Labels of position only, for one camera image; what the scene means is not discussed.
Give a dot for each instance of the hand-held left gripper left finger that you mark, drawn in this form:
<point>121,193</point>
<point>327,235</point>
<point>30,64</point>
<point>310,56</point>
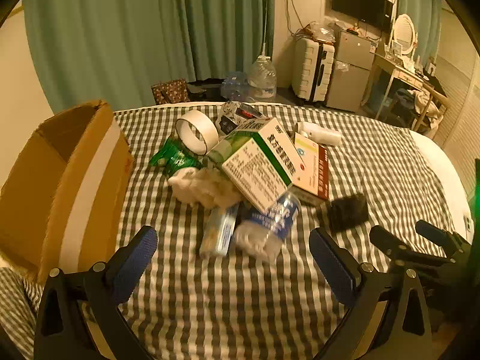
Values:
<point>137,258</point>

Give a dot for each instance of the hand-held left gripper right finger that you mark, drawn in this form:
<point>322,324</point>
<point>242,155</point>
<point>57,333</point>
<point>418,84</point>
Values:
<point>330,262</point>

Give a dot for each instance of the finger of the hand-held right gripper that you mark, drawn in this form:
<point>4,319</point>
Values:
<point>390,243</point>
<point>435,230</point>

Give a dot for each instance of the crushed clear plastic bottle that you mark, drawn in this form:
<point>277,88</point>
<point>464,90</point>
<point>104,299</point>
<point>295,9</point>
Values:
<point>270,221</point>

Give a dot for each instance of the blue white toothpaste box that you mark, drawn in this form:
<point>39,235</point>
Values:
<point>219,232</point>

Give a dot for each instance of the white lace cloth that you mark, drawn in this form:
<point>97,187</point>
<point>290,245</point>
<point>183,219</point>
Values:
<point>202,189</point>

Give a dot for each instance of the green snack packet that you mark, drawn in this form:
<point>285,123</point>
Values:
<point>172,157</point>

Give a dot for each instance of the green white medicine box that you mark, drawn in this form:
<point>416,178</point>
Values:
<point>258,165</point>

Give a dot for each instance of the brown cardboard box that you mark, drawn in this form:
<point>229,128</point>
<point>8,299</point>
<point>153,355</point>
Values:
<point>30,180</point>

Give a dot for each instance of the small white flat device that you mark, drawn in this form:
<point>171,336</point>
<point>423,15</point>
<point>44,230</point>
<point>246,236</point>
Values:
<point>468,225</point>

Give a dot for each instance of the checked bed sheet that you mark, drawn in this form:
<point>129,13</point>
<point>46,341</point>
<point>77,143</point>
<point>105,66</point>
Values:
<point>375,165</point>

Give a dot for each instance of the red white medicine box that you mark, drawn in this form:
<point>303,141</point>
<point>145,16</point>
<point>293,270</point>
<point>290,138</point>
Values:
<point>315,172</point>

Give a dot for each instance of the pile of clothes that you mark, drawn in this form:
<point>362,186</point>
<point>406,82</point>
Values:
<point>427,105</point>

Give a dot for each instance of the white handheld device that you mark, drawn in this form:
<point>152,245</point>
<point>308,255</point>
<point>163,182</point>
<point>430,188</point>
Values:
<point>322,133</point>

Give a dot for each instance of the white tape roll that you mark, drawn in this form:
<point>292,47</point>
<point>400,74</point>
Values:
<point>204,125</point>

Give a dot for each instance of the white vanity desk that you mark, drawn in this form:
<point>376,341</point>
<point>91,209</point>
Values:
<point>390,67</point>

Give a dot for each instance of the brown patterned bag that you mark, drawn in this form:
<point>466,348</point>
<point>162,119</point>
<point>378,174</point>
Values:
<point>170,92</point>

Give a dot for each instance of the grey mini fridge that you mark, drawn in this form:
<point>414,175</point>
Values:
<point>348,75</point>

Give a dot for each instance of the black white snack packet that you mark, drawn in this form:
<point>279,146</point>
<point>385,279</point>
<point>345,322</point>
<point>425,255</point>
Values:
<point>236,114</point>

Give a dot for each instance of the white suitcase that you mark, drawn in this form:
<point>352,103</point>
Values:
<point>307,67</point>

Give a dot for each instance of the large clear water jug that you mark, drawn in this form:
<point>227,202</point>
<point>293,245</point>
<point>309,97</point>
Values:
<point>262,77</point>

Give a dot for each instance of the blue water jug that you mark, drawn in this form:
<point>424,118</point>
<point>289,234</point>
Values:
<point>234,86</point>

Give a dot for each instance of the white oval mirror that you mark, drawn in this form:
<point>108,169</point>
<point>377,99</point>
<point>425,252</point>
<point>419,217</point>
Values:
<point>403,30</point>

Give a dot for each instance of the wide green curtain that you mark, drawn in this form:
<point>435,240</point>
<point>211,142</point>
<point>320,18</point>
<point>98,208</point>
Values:
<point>112,37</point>

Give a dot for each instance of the clear plastic bag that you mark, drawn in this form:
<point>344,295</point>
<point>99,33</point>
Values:
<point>318,32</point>

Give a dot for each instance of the narrow green curtain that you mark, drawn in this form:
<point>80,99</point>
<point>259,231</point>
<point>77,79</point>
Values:
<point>416,0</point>

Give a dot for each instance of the black wall television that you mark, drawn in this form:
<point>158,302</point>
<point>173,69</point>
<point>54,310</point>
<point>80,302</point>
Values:
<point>360,2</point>

